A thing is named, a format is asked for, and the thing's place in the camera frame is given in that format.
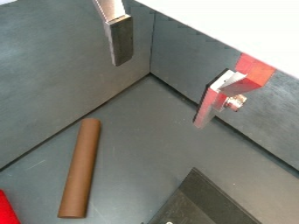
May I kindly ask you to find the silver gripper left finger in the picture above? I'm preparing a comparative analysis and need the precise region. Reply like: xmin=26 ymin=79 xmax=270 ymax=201
xmin=92 ymin=0 xmax=134 ymax=67

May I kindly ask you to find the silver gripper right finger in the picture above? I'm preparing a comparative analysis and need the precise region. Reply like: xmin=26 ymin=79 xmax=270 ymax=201
xmin=193 ymin=68 xmax=249 ymax=130

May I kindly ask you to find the brown oval rod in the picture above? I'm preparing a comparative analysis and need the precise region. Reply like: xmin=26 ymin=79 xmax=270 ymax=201
xmin=58 ymin=118 xmax=100 ymax=219

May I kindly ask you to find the black curved fixture stand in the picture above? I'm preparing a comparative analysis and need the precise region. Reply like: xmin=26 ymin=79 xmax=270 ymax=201
xmin=149 ymin=168 xmax=262 ymax=224

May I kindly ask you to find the red foam shape board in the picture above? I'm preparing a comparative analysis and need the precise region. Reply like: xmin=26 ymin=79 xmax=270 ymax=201
xmin=0 ymin=190 xmax=22 ymax=224

